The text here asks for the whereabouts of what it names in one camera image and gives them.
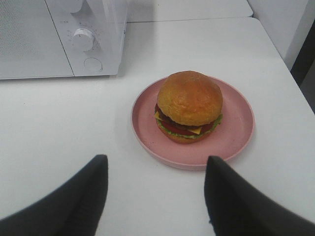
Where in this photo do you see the pink round plate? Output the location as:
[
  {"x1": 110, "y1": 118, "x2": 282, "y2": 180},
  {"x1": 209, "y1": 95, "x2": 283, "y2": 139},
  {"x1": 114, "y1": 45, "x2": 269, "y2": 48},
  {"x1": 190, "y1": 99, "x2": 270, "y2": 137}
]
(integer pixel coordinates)
[{"x1": 131, "y1": 78, "x2": 255, "y2": 171}]

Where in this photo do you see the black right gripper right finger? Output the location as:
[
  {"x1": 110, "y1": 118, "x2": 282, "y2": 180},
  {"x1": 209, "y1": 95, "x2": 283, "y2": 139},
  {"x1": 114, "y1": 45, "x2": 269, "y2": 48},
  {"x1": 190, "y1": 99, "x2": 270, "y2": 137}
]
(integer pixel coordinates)
[{"x1": 204, "y1": 156, "x2": 315, "y2": 236}]

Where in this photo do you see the white microwave oven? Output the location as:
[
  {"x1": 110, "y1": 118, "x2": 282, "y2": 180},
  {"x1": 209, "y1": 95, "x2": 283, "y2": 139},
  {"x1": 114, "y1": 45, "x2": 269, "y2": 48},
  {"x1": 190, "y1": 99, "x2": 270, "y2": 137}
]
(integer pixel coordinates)
[{"x1": 0, "y1": 0, "x2": 129, "y2": 80}]

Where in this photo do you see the round white door button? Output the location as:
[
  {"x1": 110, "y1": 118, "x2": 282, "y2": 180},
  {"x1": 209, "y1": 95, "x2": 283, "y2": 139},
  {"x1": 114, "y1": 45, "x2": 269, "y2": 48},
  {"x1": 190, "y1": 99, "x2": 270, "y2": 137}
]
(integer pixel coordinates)
[{"x1": 84, "y1": 58, "x2": 103, "y2": 72}]

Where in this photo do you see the white microwave door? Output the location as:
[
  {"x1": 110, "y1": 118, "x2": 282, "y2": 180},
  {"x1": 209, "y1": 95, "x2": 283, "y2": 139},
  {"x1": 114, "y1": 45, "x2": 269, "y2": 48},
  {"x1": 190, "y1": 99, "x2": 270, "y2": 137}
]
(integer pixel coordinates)
[{"x1": 0, "y1": 0, "x2": 73, "y2": 79}]

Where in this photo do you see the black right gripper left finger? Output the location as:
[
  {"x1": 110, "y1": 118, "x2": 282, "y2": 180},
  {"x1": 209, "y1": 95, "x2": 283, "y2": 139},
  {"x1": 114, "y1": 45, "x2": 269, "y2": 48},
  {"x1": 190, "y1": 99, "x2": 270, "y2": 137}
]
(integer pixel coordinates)
[{"x1": 0, "y1": 154, "x2": 108, "y2": 236}]

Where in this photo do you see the burger with sesame-free bun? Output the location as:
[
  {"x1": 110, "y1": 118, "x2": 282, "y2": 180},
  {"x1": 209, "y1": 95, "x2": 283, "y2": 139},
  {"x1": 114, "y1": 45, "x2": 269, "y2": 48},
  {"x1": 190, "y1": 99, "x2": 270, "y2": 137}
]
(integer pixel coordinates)
[{"x1": 155, "y1": 71, "x2": 223, "y2": 144}]

